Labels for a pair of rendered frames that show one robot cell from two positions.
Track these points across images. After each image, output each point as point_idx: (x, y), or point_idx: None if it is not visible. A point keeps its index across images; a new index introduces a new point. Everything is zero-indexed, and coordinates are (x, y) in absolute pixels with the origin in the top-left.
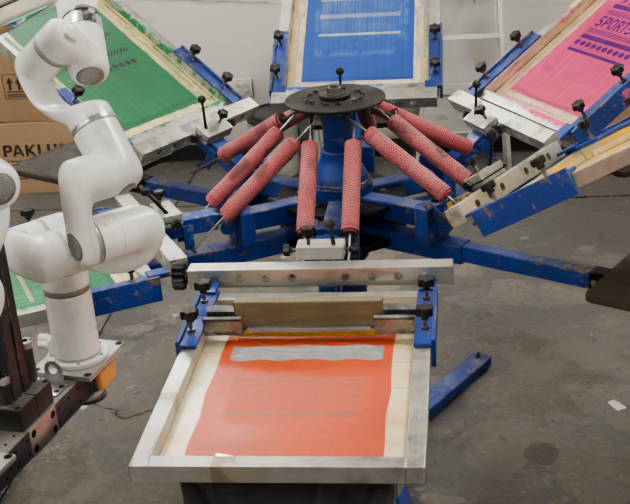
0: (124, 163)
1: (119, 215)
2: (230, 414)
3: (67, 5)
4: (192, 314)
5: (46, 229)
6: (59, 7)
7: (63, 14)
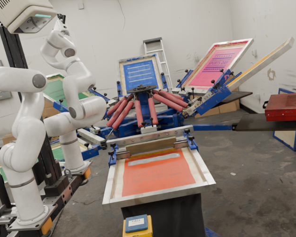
0: (88, 76)
1: (88, 98)
2: (134, 181)
3: None
4: (112, 152)
5: None
6: None
7: None
